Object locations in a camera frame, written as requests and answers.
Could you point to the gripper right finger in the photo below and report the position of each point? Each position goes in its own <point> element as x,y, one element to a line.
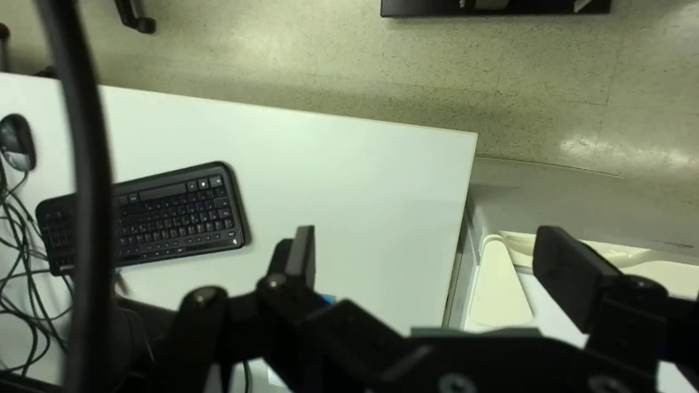
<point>573,273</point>

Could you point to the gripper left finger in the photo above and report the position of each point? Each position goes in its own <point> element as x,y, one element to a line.
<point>284,316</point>

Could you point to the white coffee maker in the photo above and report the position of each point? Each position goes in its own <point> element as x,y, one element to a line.
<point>499,284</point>

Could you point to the white desk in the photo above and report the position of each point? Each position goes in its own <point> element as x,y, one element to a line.
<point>338,185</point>

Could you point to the black computer keyboard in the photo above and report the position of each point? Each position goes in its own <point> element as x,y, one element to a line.
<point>175,218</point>

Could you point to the black furniture base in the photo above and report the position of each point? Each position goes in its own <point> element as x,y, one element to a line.
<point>491,6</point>

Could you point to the black computer mouse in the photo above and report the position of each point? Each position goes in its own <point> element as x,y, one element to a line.
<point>16,143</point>

